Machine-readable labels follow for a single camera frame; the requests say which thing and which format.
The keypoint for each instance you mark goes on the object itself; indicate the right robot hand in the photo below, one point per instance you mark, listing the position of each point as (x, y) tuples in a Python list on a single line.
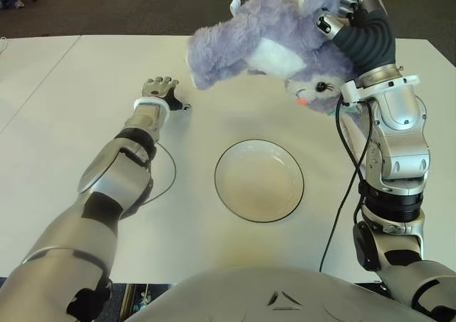
[(367, 37)]

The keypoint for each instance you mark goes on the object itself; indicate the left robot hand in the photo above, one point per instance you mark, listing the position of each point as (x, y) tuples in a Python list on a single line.
[(162, 90)]

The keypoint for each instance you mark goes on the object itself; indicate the purple plush bunny doll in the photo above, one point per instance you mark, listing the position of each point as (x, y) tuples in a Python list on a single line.
[(270, 47)]

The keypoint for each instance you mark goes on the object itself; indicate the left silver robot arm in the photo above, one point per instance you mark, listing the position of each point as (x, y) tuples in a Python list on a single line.
[(107, 186)]

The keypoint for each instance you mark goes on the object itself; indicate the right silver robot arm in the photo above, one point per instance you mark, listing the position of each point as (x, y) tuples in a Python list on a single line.
[(395, 151)]

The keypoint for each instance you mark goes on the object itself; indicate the white plate with black rim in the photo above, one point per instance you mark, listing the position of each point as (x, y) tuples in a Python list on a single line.
[(259, 181)]

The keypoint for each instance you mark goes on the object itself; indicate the grey robot torso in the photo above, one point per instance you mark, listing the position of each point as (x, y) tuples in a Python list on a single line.
[(267, 293)]

